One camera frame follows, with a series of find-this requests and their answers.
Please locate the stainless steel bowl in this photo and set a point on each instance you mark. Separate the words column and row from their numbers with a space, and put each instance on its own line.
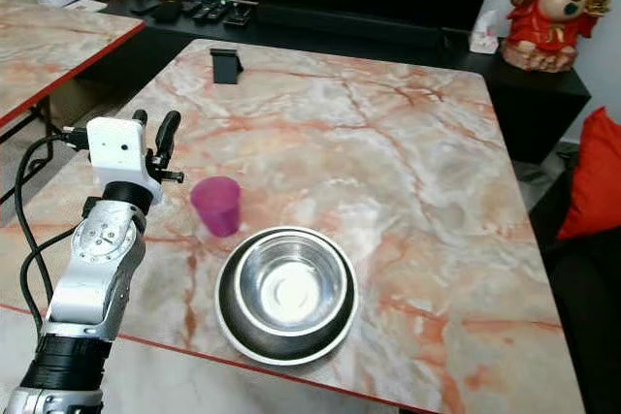
column 287, row 293

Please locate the red cushion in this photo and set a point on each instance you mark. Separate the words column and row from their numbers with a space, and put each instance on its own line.
column 597, row 176

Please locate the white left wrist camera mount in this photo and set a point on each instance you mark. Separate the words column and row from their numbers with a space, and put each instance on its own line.
column 121, row 152

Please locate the white tissue pack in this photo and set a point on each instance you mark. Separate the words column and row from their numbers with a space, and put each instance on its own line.
column 484, row 34

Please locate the black phone stand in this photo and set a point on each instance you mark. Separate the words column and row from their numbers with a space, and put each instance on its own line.
column 227, row 67

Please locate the black desk holder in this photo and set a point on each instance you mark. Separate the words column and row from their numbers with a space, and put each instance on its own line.
column 241, row 16

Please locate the dark sofa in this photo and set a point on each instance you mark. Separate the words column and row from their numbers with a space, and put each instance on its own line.
column 592, row 317

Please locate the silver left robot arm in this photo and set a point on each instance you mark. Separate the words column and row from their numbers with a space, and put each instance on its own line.
column 92, row 288

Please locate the black metal table frame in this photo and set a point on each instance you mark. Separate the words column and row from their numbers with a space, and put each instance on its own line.
column 27, row 128

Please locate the red laughing Buddha statue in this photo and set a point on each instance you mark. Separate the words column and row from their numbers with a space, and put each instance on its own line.
column 553, row 12

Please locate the purple plastic cup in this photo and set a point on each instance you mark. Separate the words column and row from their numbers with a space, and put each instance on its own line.
column 216, row 208

